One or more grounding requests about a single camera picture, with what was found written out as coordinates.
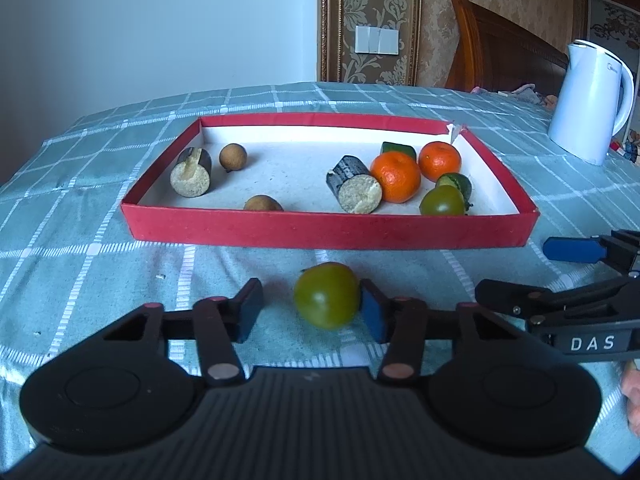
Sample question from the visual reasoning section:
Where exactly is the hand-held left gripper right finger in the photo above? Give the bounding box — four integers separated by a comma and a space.
359, 278, 523, 386

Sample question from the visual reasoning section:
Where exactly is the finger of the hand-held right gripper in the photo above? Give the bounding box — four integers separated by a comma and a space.
474, 275, 640, 326
542, 229, 640, 275

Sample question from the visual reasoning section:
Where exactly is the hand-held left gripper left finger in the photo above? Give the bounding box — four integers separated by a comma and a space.
102, 277, 265, 387

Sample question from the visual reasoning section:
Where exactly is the green tomato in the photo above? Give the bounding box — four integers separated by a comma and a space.
293, 261, 362, 331
419, 185, 467, 217

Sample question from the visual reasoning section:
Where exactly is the red cardboard box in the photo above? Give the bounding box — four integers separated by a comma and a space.
121, 112, 541, 250

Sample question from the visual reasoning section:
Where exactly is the brown longan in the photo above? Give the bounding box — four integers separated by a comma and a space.
219, 143, 249, 172
243, 194, 284, 212

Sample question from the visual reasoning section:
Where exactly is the small green cucumber piece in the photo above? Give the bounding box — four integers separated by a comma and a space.
435, 172, 473, 202

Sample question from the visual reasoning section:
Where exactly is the orange mandarin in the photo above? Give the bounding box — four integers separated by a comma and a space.
417, 141, 462, 182
370, 150, 422, 204

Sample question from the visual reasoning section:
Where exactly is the large green cucumber piece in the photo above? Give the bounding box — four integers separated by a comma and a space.
380, 141, 417, 160

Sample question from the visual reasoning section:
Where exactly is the person's right hand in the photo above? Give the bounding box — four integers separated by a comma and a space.
620, 360, 640, 436

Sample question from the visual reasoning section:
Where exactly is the small colourful object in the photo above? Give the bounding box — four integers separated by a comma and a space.
609, 130, 640, 163

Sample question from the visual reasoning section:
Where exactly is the white electric kettle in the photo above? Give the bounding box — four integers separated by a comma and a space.
546, 39, 635, 166

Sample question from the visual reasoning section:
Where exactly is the grey crumpled cloth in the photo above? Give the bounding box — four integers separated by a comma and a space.
470, 82, 558, 107

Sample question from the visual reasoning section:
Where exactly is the green checked tablecloth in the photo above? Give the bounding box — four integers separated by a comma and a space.
0, 81, 640, 461

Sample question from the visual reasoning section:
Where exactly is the wooden headboard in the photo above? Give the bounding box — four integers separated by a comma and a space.
444, 0, 571, 95

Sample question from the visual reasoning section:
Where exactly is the framed wall picture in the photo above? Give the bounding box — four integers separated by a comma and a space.
582, 0, 640, 53

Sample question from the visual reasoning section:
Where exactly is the white wall switch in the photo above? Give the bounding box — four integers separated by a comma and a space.
355, 25, 401, 56

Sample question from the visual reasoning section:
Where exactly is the gold framed wall panel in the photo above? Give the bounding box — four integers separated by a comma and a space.
317, 0, 423, 87

